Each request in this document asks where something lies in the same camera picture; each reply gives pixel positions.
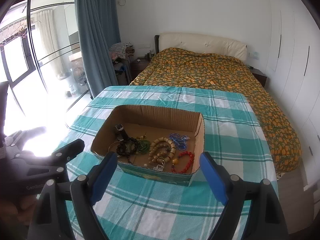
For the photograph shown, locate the pile of clothes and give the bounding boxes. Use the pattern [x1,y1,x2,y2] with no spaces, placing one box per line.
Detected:
[109,42,135,61]

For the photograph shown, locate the orange floral bedspread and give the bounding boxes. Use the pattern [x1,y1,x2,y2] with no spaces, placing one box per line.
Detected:
[131,47,302,173]

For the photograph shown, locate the light wooden bead bracelet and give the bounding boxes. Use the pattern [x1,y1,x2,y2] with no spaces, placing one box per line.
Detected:
[149,136,177,160]

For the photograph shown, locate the red bead bracelet amber bead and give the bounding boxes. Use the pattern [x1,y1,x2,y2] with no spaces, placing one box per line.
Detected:
[171,151,195,174]

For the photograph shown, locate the dark wooden nightstand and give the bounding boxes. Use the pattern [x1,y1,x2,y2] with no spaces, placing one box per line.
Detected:
[130,59,150,81]

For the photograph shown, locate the teal plaid tablecloth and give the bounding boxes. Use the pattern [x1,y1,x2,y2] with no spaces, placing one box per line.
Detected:
[56,85,279,240]

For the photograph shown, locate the cardboard box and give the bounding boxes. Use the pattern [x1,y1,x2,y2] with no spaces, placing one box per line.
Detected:
[91,105,205,186]

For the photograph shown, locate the black bead bracelet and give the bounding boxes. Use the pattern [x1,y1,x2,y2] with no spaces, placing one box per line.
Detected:
[115,136,141,164]

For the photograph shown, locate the right dark nightstand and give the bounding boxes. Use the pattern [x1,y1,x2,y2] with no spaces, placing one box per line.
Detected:
[249,67,267,87]

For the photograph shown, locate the blue curtain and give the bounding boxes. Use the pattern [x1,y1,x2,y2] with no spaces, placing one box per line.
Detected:
[74,0,120,97]

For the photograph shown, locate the green bead necklace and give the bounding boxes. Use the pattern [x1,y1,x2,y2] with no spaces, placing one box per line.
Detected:
[137,135,152,155]

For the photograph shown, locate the small dark perfume bottle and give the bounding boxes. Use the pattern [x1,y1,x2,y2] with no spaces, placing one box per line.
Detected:
[115,124,129,142]

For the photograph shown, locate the left hand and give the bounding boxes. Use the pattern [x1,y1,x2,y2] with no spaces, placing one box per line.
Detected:
[1,196,37,225]

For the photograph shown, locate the white wardrobe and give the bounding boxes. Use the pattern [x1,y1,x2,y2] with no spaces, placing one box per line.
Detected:
[266,0,319,185]

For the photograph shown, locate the cream padded headboard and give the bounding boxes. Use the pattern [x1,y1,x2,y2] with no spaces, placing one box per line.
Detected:
[155,33,247,62]

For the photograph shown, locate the wooden bead string metal pendant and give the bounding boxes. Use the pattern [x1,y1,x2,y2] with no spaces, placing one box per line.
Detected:
[143,147,166,171]

